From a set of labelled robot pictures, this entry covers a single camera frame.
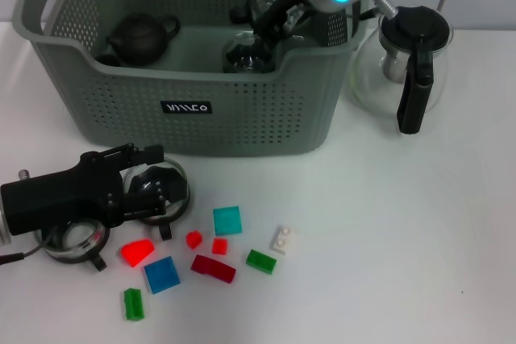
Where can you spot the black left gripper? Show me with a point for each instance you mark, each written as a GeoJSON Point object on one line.
{"type": "Point", "coordinates": [52, 199]}

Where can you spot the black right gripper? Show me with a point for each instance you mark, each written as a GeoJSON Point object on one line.
{"type": "Point", "coordinates": [304, 1]}

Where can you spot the orange-red wedge block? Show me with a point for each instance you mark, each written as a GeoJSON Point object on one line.
{"type": "Point", "coordinates": [137, 252]}

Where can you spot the small red peaked block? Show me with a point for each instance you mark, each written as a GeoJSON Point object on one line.
{"type": "Point", "coordinates": [193, 240]}

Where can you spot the teal square block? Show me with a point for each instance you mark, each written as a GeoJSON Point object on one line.
{"type": "Point", "coordinates": [228, 221]}

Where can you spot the blue square block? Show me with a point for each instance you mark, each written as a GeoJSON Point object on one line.
{"type": "Point", "coordinates": [161, 274]}

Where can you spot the small red square block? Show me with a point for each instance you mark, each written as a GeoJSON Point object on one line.
{"type": "Point", "coordinates": [219, 246]}

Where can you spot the grey perforated plastic storage bin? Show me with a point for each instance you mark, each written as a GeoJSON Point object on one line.
{"type": "Point", "coordinates": [242, 118]}

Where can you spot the dark red long block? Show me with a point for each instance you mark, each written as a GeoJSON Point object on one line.
{"type": "Point", "coordinates": [213, 268]}

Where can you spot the green rectangular block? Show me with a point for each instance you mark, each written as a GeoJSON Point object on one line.
{"type": "Point", "coordinates": [261, 261]}
{"type": "Point", "coordinates": [134, 304]}

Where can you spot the white two-stud block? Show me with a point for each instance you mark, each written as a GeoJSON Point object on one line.
{"type": "Point", "coordinates": [282, 240]}

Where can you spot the thin flat grey plate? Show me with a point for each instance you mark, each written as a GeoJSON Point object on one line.
{"type": "Point", "coordinates": [294, 36]}

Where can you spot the dark clay teapot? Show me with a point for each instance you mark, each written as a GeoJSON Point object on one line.
{"type": "Point", "coordinates": [139, 40]}

